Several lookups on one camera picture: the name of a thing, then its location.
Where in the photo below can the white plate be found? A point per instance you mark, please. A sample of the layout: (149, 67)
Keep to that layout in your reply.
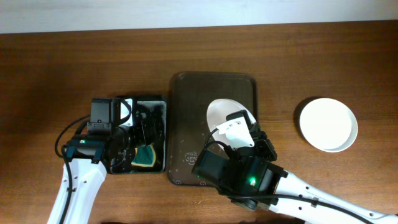
(219, 109)
(328, 125)

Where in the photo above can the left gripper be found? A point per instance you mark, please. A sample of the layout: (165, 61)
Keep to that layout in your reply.
(145, 125)

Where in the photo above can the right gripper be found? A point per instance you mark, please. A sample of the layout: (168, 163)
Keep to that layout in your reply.
(261, 140)

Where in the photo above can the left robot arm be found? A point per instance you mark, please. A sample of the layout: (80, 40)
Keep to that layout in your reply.
(84, 171)

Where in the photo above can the green yellow sponge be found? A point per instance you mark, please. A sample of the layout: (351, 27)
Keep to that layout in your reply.
(145, 156)

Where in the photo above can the brown plastic serving tray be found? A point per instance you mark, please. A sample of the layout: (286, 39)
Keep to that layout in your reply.
(191, 94)

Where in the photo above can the black soapy water tray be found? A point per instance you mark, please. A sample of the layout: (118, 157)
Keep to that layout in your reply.
(119, 158)

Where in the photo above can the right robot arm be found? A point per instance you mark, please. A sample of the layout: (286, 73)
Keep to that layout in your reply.
(242, 168)

